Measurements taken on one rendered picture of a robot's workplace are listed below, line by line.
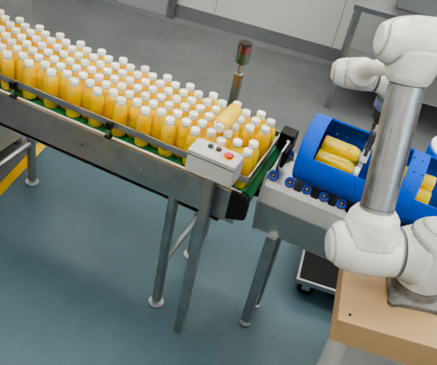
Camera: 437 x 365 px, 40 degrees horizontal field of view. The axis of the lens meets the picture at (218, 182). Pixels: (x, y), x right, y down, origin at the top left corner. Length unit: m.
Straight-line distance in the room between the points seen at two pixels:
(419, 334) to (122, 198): 2.26
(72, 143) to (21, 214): 0.92
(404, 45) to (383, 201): 0.44
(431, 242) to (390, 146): 0.31
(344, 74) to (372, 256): 0.70
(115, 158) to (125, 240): 0.88
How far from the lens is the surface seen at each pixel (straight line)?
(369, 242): 1.78
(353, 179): 2.34
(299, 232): 2.61
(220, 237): 3.56
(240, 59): 2.81
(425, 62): 1.67
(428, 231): 1.84
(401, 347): 1.90
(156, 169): 2.57
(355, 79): 2.16
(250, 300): 3.00
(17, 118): 2.91
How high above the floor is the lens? 2.42
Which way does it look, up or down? 38 degrees down
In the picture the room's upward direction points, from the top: 13 degrees clockwise
